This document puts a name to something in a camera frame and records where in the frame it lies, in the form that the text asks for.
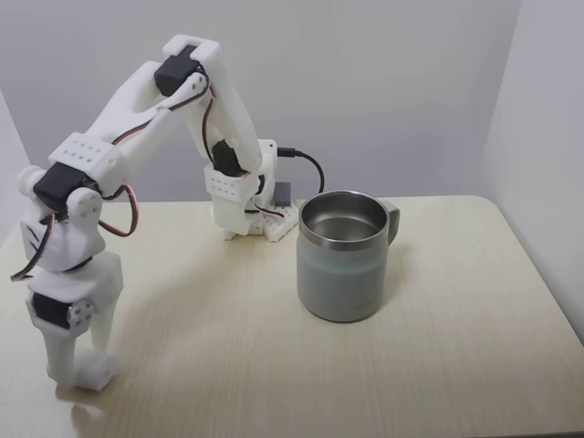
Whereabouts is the white dressing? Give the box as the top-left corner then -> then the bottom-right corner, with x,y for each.
72,353 -> 119,392

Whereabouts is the steel mug with handle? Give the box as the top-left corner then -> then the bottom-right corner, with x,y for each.
296,190 -> 402,323

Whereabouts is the black usb cable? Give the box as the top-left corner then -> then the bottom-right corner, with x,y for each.
276,145 -> 326,193

